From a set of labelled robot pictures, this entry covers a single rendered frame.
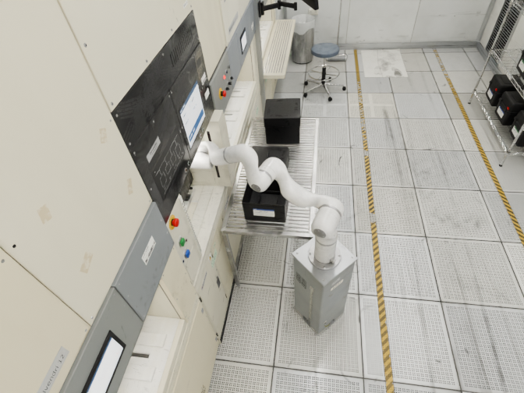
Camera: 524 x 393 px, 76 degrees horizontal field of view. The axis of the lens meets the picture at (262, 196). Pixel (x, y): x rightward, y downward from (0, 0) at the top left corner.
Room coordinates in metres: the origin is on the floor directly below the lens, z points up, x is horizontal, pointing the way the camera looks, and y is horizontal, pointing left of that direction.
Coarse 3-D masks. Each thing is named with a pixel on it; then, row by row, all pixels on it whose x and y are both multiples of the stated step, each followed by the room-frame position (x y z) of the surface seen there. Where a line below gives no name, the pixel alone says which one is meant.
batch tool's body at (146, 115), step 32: (192, 32) 1.69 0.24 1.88; (160, 64) 1.29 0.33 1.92; (192, 64) 1.59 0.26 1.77; (128, 96) 1.02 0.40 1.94; (160, 96) 1.21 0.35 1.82; (128, 128) 0.95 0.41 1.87; (160, 128) 1.13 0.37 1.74; (224, 128) 1.71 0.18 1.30; (192, 160) 1.30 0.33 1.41; (160, 192) 0.97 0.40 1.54; (224, 192) 1.61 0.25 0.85; (192, 224) 1.34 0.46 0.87; (192, 256) 1.01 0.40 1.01; (224, 256) 1.34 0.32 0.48; (224, 288) 1.20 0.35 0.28; (224, 320) 1.05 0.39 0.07
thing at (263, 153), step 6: (258, 150) 2.00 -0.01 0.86; (264, 150) 1.99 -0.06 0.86; (270, 150) 1.98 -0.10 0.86; (276, 150) 1.97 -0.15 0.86; (282, 150) 1.96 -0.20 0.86; (288, 150) 1.96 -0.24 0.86; (258, 156) 1.93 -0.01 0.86; (264, 156) 1.92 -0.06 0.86; (270, 156) 1.92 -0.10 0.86; (276, 156) 1.91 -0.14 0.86; (282, 156) 1.90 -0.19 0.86; (288, 156) 1.93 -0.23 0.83; (258, 162) 1.86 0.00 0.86; (288, 162) 1.92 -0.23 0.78; (246, 180) 1.79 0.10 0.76
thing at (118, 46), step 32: (64, 0) 0.93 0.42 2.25; (96, 0) 1.05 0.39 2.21; (128, 0) 1.21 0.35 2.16; (160, 0) 1.43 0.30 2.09; (96, 32) 0.99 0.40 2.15; (128, 32) 1.14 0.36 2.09; (160, 32) 1.36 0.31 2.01; (96, 64) 0.94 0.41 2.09; (128, 64) 1.08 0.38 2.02; (160, 160) 1.05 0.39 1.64
